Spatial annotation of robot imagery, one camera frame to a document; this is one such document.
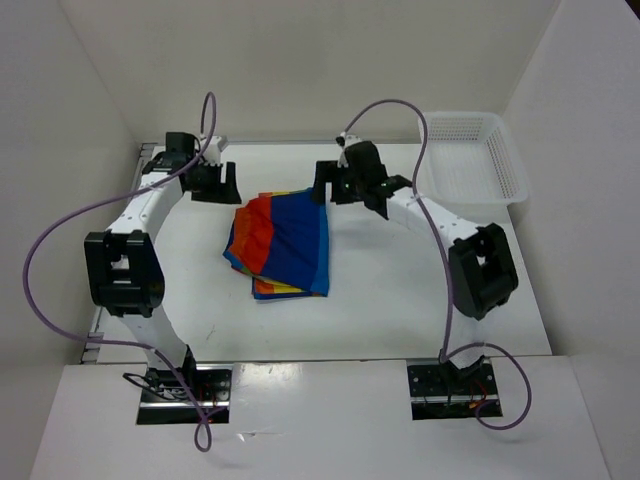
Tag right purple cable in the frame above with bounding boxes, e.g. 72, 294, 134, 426
342, 98, 533, 431

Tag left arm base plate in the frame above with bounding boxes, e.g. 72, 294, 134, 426
123, 365, 232, 425

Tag rainbow striped shorts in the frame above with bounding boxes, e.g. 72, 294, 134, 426
223, 188, 329, 301

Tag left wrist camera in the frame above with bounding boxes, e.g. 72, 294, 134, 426
199, 135, 228, 167

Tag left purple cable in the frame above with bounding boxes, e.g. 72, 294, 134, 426
22, 91, 227, 452

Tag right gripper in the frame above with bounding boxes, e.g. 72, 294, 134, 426
308, 161, 365, 206

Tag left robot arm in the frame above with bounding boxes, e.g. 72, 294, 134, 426
84, 132, 241, 400

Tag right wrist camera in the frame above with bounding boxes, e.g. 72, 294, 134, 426
336, 131, 362, 168

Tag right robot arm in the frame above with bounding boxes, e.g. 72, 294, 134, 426
311, 134, 519, 393

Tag purple cable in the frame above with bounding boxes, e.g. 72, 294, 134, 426
22, 91, 227, 452
342, 98, 533, 431

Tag white plastic basket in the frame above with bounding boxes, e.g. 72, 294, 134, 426
418, 111, 529, 206

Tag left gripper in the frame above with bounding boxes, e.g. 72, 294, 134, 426
188, 161, 243, 206

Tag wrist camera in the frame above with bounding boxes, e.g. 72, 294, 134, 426
199, 135, 228, 167
336, 131, 362, 168

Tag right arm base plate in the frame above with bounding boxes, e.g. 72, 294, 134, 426
407, 358, 503, 420

